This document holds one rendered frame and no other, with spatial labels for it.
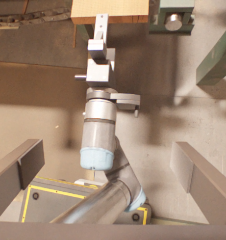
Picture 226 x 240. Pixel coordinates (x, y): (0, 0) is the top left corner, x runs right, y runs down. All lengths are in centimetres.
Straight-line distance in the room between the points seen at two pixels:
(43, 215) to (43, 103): 81
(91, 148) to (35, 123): 114
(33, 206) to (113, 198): 78
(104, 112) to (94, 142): 7
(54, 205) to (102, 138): 75
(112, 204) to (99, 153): 10
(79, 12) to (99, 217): 48
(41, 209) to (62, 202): 12
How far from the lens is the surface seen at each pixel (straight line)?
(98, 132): 36
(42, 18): 102
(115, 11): 51
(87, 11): 53
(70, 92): 141
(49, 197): 107
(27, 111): 153
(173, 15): 64
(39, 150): 17
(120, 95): 38
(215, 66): 116
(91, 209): 34
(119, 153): 47
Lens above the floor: 125
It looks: 78 degrees down
